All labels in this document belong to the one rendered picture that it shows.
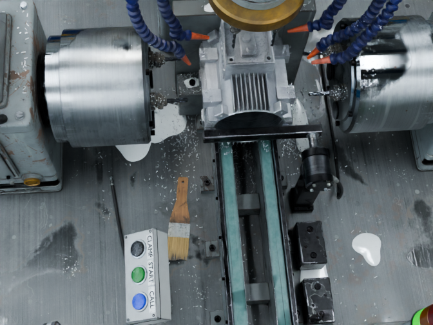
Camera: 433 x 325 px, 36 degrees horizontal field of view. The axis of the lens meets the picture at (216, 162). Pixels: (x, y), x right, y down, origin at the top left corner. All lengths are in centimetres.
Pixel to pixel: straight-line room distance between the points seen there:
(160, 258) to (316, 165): 38
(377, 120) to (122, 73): 54
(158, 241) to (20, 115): 35
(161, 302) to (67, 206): 45
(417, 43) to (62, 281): 92
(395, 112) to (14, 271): 91
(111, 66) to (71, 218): 43
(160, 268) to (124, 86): 36
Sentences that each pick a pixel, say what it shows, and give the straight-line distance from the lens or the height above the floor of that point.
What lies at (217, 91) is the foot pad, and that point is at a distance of 140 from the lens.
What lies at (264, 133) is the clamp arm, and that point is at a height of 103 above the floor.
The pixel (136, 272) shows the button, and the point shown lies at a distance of 127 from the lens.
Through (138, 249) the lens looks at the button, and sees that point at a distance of 128.
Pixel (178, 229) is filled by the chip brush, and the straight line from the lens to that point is 156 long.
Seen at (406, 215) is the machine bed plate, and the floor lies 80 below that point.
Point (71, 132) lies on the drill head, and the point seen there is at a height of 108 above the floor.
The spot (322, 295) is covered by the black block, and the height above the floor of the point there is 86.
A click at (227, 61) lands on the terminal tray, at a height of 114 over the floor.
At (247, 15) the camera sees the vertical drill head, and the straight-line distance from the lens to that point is 118.
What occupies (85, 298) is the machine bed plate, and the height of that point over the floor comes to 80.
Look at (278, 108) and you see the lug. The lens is 138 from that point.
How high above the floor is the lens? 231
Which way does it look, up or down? 68 degrees down
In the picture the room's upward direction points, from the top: 6 degrees clockwise
